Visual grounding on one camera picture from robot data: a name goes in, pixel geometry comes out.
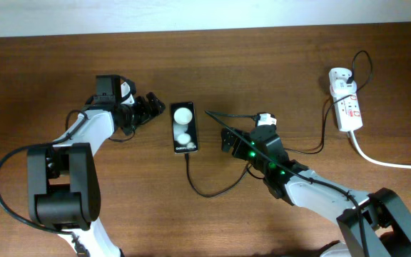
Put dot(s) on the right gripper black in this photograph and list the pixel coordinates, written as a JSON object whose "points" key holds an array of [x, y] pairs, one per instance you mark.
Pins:
{"points": [[243, 137]]}

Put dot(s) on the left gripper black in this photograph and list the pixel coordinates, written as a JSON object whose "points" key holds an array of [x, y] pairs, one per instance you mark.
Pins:
{"points": [[144, 113]]}

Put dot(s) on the black Galaxy flip phone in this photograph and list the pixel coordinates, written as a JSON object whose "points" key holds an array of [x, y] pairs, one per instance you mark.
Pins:
{"points": [[185, 132]]}

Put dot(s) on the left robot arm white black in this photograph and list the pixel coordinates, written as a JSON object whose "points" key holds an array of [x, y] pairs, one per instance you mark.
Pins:
{"points": [[63, 190]]}

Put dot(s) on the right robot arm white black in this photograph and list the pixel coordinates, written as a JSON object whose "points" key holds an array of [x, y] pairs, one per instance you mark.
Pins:
{"points": [[371, 224]]}

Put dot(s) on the white USB charger adapter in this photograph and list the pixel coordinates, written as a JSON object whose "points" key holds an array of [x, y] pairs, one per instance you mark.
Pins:
{"points": [[341, 82]]}

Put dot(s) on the white power strip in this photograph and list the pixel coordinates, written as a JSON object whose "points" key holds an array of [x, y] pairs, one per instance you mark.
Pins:
{"points": [[348, 114]]}

